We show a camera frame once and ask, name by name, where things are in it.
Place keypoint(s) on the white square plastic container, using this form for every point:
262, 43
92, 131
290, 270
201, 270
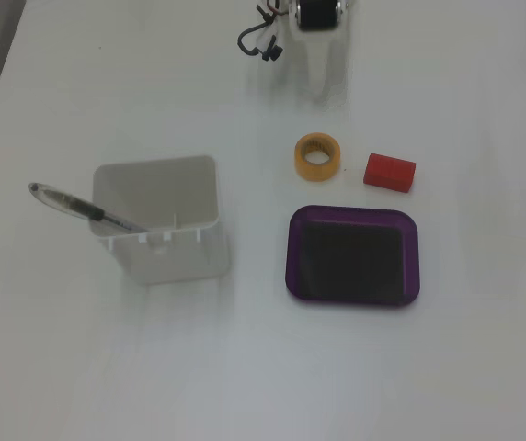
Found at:
171, 257

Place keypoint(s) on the clear black ballpoint pen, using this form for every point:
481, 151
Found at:
67, 202

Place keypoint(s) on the yellow tape roll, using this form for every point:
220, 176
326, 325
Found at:
329, 171

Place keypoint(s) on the red rectangular block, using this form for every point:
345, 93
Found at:
388, 172

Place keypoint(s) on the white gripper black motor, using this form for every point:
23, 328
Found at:
316, 18

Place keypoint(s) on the purple tray box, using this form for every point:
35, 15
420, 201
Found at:
352, 257

